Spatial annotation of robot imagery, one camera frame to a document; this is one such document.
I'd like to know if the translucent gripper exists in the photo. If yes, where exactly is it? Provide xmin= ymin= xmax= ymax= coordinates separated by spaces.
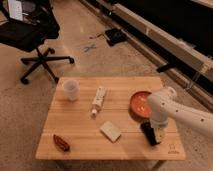
xmin=150 ymin=119 xmax=168 ymax=143

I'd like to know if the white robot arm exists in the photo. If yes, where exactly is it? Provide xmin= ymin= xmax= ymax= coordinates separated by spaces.
xmin=147 ymin=87 xmax=213 ymax=143

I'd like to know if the white sponge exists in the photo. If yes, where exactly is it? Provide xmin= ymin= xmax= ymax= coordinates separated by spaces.
xmin=100 ymin=121 xmax=121 ymax=142

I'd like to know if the orange bowl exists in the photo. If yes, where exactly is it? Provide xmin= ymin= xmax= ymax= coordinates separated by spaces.
xmin=130 ymin=91 xmax=151 ymax=118

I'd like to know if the white tube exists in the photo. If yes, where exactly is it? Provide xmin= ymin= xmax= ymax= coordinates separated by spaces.
xmin=91 ymin=86 xmax=107 ymax=117

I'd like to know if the wooden table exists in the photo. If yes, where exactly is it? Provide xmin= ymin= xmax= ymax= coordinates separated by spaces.
xmin=36 ymin=77 xmax=186 ymax=160

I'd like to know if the red-brown chili pepper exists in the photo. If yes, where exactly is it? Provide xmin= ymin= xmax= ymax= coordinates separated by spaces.
xmin=53 ymin=135 xmax=70 ymax=152

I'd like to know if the white cup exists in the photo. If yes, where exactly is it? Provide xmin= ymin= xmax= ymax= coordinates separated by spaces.
xmin=62 ymin=80 xmax=79 ymax=101

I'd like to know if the black bag on floor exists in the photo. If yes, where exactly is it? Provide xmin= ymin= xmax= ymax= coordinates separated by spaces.
xmin=105 ymin=28 xmax=127 ymax=46

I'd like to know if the black office chair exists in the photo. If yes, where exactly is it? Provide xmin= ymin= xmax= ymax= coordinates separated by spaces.
xmin=0 ymin=0 xmax=75 ymax=84

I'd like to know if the white paper on chair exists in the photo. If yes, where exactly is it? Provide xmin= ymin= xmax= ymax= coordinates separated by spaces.
xmin=8 ymin=0 xmax=23 ymax=21

